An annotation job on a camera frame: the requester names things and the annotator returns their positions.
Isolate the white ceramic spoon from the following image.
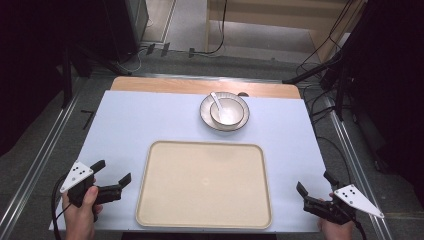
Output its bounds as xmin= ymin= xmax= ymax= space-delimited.
xmin=209 ymin=91 xmax=224 ymax=118

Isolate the white bowl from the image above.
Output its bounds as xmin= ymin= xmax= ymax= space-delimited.
xmin=209 ymin=97 xmax=245 ymax=128

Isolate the white plate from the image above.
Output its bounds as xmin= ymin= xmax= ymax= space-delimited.
xmin=199 ymin=91 xmax=251 ymax=132

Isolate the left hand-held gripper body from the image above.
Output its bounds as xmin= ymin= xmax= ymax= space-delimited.
xmin=59 ymin=161 xmax=123 ymax=209

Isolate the dark cabinet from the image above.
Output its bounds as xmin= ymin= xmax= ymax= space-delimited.
xmin=103 ymin=0 xmax=150 ymax=64

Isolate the black floor cable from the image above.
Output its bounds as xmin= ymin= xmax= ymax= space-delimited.
xmin=188 ymin=0 xmax=229 ymax=59

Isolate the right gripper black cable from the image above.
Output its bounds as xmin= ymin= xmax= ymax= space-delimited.
xmin=349 ymin=213 xmax=369 ymax=240

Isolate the black metal stand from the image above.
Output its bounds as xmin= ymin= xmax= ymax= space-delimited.
xmin=281 ymin=49 xmax=354 ymax=122

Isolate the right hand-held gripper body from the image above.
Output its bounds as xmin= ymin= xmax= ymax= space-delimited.
xmin=302 ymin=183 xmax=385 ymax=226

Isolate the person's right hand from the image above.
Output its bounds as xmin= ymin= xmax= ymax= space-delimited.
xmin=317 ymin=192 xmax=355 ymax=240

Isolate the wooden table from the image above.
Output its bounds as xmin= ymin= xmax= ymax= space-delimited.
xmin=110 ymin=76 xmax=302 ymax=100

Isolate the black cable bundle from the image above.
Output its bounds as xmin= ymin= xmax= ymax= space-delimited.
xmin=295 ymin=0 xmax=356 ymax=81

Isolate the person's left hand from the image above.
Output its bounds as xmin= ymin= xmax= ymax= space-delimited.
xmin=61 ymin=185 xmax=104 ymax=240

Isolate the white table mat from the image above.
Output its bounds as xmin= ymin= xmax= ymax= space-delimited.
xmin=48 ymin=90 xmax=333 ymax=234

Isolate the aluminium rail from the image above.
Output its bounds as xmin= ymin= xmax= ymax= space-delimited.
xmin=0 ymin=95 xmax=81 ymax=239
xmin=325 ymin=96 xmax=394 ymax=240

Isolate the beige plastic tray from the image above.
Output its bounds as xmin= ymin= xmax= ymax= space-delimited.
xmin=135 ymin=140 xmax=273 ymax=230

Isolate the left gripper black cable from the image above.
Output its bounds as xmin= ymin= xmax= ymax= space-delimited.
xmin=50 ymin=173 xmax=73 ymax=240

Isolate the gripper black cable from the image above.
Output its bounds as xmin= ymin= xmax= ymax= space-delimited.
xmin=50 ymin=173 xmax=73 ymax=240
xmin=349 ymin=213 xmax=369 ymax=240

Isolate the black curtain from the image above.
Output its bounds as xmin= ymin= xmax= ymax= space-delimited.
xmin=0 ymin=0 xmax=111 ymax=158
xmin=343 ymin=0 xmax=424 ymax=208

